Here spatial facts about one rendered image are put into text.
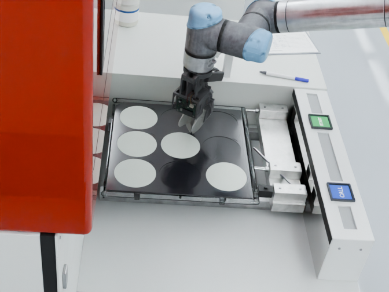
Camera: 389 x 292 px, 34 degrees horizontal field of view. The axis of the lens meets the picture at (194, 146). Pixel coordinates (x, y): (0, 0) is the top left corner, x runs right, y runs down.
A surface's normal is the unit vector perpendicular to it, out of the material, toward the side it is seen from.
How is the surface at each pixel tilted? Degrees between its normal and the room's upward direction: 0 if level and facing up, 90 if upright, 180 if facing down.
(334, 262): 90
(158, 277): 0
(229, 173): 1
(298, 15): 66
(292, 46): 0
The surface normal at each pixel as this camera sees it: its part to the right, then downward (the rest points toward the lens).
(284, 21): -0.36, 0.50
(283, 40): 0.11, -0.76
